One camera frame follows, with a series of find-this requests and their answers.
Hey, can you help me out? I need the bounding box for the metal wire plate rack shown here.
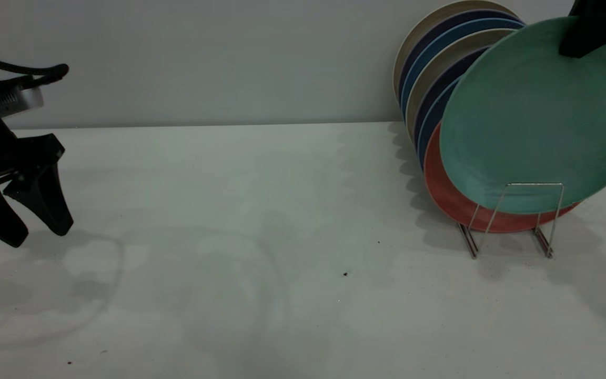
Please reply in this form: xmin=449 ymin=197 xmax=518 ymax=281
xmin=458 ymin=183 xmax=565 ymax=260

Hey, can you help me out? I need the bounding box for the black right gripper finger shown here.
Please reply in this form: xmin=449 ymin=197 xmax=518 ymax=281
xmin=559 ymin=0 xmax=606 ymax=59

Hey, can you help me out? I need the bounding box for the green round plate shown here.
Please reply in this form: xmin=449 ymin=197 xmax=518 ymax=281
xmin=439 ymin=16 xmax=606 ymax=215

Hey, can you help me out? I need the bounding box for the beige round plate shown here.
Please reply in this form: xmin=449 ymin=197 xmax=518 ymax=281
xmin=405 ymin=29 xmax=519 ymax=143
xmin=392 ymin=0 xmax=517 ymax=98

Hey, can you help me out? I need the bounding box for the pink round plate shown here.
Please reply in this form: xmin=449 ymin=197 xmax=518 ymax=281
xmin=423 ymin=122 xmax=580 ymax=234

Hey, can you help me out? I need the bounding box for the dark purple round plate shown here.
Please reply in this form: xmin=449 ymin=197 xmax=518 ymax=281
xmin=396 ymin=10 xmax=522 ymax=101
xmin=412 ymin=47 xmax=488 ymax=145

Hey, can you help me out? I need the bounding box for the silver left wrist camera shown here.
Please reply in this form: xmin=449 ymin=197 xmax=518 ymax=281
xmin=0 ymin=84 xmax=45 ymax=117

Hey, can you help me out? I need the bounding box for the teal blue round plate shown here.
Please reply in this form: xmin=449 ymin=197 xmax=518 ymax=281
xmin=400 ymin=19 xmax=526 ymax=119

